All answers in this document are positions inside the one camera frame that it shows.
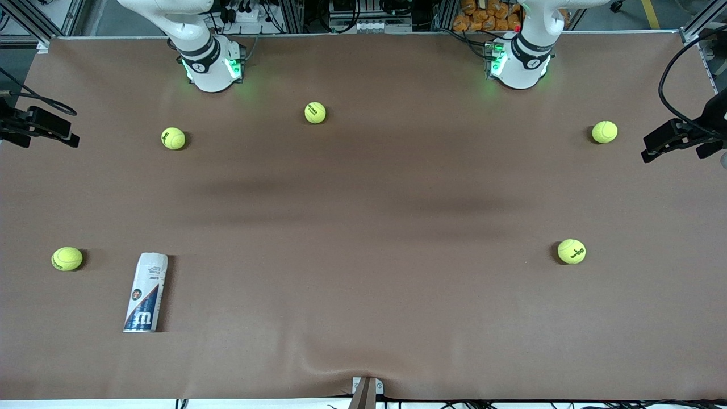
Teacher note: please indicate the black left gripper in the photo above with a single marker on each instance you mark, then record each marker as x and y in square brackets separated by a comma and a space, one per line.
[700, 132]

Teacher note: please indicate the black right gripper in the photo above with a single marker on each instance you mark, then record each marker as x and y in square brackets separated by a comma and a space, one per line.
[16, 124]

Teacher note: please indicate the white blue tennis ball can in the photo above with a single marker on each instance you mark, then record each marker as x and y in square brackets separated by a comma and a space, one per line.
[145, 295]

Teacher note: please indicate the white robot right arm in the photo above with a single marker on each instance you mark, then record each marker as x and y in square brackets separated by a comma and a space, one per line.
[210, 74]

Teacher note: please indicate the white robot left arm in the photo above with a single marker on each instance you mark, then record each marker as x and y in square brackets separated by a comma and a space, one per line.
[525, 71]

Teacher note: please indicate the yellow-green tennis ball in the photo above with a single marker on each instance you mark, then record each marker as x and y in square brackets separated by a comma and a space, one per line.
[571, 251]
[315, 112]
[604, 132]
[173, 138]
[67, 258]

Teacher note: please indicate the bag of orange objects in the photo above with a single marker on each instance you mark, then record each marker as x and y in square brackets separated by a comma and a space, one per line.
[488, 20]

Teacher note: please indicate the white power strip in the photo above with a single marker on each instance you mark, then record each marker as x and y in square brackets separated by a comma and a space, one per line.
[250, 14]

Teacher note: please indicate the white connector block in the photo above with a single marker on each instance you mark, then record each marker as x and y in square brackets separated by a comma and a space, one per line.
[369, 25]

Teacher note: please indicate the brown table cover sheet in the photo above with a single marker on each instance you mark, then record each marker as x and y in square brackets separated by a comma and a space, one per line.
[363, 284]

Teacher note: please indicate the aluminium frame profile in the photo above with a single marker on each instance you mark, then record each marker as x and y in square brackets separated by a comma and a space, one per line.
[690, 34]
[28, 20]

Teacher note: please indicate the metal table edge bracket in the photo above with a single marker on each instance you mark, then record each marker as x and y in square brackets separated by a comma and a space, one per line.
[366, 395]

